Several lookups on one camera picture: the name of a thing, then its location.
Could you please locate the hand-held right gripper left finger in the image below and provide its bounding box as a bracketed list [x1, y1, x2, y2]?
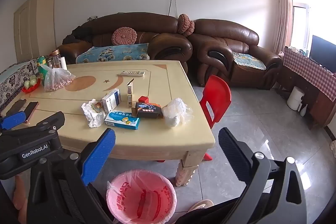
[26, 128, 116, 224]

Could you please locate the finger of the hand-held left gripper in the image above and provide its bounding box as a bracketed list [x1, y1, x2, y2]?
[0, 111, 27, 131]
[35, 112, 66, 133]

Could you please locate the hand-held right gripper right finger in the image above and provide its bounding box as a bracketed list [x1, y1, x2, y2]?
[218, 127, 307, 224]

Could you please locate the white tissue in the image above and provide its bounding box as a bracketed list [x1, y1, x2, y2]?
[81, 98, 106, 128]

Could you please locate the black cardboard box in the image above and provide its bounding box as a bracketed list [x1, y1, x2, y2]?
[131, 102, 164, 119]

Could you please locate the pink trash bin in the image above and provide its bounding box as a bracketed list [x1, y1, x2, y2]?
[106, 169, 176, 224]

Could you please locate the clear plastic bag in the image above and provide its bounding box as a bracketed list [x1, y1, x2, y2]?
[161, 98, 193, 128]

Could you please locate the person's left hand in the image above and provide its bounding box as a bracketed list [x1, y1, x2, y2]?
[13, 175, 28, 216]

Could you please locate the red net of garlic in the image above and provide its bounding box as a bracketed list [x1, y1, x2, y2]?
[21, 78, 42, 94]

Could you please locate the plastic bag of peanuts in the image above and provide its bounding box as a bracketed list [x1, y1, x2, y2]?
[44, 64, 76, 93]

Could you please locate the blue cartoon medicine box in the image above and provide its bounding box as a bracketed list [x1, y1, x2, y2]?
[104, 110, 140, 131]

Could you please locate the black and white patterned blanket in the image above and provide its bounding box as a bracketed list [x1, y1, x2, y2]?
[0, 57, 40, 114]

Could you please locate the carved beige table leg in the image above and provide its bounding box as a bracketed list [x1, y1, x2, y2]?
[175, 151, 208, 188]

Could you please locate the blue and white medicine box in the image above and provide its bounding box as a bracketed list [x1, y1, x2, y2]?
[101, 88, 122, 113]

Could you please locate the beige slipper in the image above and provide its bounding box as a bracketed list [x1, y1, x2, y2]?
[188, 199, 214, 212]

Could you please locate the glass jar with copper lid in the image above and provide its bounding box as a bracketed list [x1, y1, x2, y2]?
[51, 49, 62, 69]

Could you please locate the person's right leg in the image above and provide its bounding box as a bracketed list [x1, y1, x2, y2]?
[173, 193, 252, 224]

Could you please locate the red plastic chair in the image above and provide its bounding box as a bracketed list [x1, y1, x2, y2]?
[156, 75, 232, 163]

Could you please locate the white round appliance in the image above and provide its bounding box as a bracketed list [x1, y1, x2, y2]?
[287, 86, 305, 110]

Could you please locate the white remote control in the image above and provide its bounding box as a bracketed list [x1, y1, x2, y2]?
[117, 70, 145, 77]

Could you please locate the dark clothing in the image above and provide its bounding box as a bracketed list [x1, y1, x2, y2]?
[63, 25, 93, 44]

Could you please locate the cream wardrobe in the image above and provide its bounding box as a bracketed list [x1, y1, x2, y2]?
[14, 0, 55, 63]

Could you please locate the wooden cabinet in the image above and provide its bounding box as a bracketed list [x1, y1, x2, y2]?
[276, 59, 336, 130]

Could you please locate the blue seat cloth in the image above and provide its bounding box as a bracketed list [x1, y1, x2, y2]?
[232, 52, 267, 71]

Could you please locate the pink round cushion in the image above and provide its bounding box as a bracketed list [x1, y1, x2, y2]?
[184, 21, 195, 37]
[177, 14, 191, 34]
[112, 27, 138, 45]

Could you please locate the red checkered cloth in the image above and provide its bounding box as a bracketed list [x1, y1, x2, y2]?
[283, 47, 336, 102]

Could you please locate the brown leather armchair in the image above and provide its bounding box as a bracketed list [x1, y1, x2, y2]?
[188, 19, 282, 90]

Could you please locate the brown leather sofa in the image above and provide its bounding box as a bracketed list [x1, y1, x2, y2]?
[58, 13, 193, 75]

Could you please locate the black television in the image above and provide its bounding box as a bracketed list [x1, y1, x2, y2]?
[309, 35, 336, 73]

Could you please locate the pink curtain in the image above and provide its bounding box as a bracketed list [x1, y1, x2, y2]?
[273, 0, 294, 52]

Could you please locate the window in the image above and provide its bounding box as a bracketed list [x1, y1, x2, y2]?
[290, 0, 336, 48]

